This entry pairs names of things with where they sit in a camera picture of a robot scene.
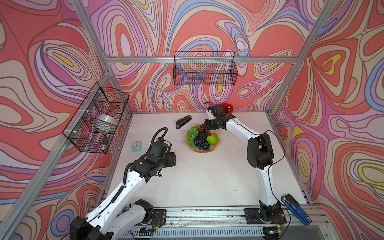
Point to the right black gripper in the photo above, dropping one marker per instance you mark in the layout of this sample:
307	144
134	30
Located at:
207	126

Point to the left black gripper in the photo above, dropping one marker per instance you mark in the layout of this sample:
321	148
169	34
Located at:
171	158

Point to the green fake apple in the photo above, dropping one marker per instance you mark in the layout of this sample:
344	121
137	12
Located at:
212	139

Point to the dark fake avocado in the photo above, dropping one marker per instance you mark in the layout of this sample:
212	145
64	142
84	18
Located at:
202	136

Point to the dark purple grape bunch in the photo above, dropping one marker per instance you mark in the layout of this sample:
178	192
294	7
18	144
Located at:
201	144

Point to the green grape bunch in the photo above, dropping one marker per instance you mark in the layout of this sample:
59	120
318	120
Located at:
191	135

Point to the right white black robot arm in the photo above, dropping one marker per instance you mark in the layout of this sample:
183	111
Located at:
260	156

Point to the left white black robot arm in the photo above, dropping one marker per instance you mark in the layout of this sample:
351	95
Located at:
107	221

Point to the pink faceted fruit bowl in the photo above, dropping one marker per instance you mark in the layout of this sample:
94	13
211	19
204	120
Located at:
201	151

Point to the red plastic cup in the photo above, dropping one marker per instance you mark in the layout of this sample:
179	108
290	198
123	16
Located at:
227	108

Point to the small teal alarm clock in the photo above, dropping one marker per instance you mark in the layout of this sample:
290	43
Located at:
136	146

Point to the black stapler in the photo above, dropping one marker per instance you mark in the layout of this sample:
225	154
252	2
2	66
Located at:
183	121

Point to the white tape roll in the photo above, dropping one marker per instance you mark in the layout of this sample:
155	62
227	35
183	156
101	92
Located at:
105	123

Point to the blue stapler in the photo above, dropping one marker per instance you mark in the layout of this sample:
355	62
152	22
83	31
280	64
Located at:
291	203

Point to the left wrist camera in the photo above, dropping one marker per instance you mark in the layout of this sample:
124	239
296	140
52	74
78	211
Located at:
158	149

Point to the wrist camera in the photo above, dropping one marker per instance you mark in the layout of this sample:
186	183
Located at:
211	111
158	149

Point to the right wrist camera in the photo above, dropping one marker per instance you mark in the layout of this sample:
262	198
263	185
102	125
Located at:
211	111

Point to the back black wire basket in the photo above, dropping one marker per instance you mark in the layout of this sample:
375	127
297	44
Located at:
205	68

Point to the black wire basket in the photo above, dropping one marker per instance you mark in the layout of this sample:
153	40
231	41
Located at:
205	68
80	131

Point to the left black wire basket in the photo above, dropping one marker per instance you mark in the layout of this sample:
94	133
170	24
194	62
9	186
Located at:
80	131

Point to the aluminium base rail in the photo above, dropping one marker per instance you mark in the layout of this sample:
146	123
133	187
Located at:
233	223

